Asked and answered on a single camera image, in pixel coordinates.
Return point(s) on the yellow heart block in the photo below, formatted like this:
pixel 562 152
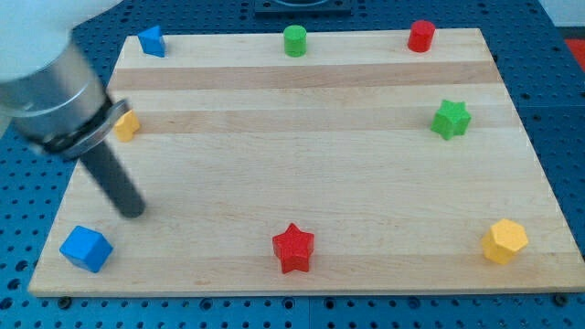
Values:
pixel 126 127

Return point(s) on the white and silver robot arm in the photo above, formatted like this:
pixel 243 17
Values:
pixel 49 90

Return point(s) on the blue cube block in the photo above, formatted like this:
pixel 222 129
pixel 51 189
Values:
pixel 86 248

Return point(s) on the wooden board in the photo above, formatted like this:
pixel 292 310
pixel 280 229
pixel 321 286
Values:
pixel 238 140

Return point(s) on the red star block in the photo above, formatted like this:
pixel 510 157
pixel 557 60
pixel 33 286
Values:
pixel 293 248

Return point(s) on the green cylinder block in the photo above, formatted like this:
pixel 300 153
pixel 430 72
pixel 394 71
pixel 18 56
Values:
pixel 294 41

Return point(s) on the green star block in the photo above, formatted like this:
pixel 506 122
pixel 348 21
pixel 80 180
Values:
pixel 451 119

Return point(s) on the red cylinder block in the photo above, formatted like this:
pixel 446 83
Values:
pixel 421 35

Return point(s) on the blue triangle block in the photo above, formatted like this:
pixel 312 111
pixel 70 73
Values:
pixel 152 41

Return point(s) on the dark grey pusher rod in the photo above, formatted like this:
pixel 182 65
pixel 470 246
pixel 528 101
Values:
pixel 108 173

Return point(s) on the yellow hexagon block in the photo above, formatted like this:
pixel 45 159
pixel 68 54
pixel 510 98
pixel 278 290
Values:
pixel 503 241

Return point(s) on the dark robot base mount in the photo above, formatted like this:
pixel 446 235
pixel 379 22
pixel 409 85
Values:
pixel 269 7

